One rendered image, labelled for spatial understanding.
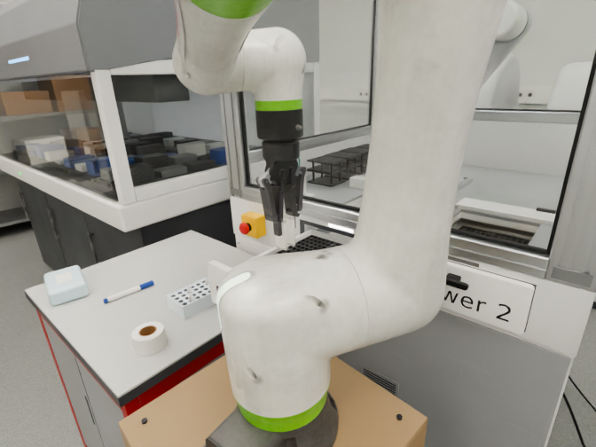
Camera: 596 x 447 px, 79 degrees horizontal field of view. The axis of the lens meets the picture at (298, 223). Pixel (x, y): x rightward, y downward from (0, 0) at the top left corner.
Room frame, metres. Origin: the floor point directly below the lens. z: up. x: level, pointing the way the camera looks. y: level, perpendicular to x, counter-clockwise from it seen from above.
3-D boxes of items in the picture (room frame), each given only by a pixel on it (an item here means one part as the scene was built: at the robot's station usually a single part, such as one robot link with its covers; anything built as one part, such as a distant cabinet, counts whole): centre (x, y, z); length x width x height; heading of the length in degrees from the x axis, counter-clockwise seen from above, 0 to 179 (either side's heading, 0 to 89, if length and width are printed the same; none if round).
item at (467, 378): (1.24, -0.46, 0.40); 1.03 x 0.95 x 0.80; 48
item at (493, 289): (0.70, -0.34, 0.87); 0.29 x 0.02 x 0.11; 48
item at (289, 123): (0.74, 0.03, 1.23); 0.12 x 0.09 x 0.06; 49
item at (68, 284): (0.93, 0.68, 0.78); 0.15 x 0.10 x 0.04; 37
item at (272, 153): (0.74, 0.03, 1.16); 0.08 x 0.07 x 0.09; 139
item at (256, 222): (1.11, 0.15, 0.88); 0.07 x 0.05 x 0.07; 48
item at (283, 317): (0.37, 0.02, 1.02); 0.16 x 0.13 x 0.19; 109
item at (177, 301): (0.84, 0.28, 0.78); 0.12 x 0.08 x 0.04; 136
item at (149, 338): (0.68, 0.35, 0.78); 0.07 x 0.07 x 0.04
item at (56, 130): (2.30, 0.95, 1.13); 1.78 x 1.14 x 0.45; 48
